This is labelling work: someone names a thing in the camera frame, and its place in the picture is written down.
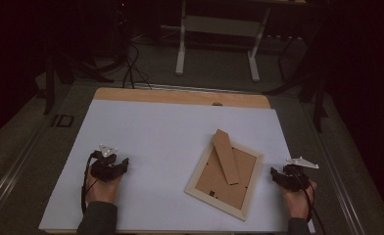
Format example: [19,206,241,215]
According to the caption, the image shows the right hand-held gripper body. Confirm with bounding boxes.
[282,157,320,193]

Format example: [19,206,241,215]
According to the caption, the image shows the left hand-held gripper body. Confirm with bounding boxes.
[90,143,119,183]

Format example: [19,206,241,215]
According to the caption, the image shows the wooden picture frame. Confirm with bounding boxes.
[184,128,264,222]

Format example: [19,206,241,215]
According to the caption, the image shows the person's left hand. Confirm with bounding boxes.
[84,169,122,205]

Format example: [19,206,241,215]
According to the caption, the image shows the person's right hand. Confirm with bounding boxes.
[280,180,317,219]

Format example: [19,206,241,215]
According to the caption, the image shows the white table sheet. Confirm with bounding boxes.
[37,98,315,233]

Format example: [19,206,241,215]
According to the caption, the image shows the black floor socket plate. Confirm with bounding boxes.
[51,114,75,128]

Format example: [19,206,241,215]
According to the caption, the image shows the black metal stand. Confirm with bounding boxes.
[263,32,328,133]
[42,55,115,116]

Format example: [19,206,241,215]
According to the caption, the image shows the white metal stand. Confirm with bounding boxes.
[174,0,272,82]

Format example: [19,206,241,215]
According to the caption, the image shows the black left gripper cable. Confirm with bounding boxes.
[80,151,98,214]

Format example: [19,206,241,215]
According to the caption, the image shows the black floor cables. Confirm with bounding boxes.
[120,42,152,90]

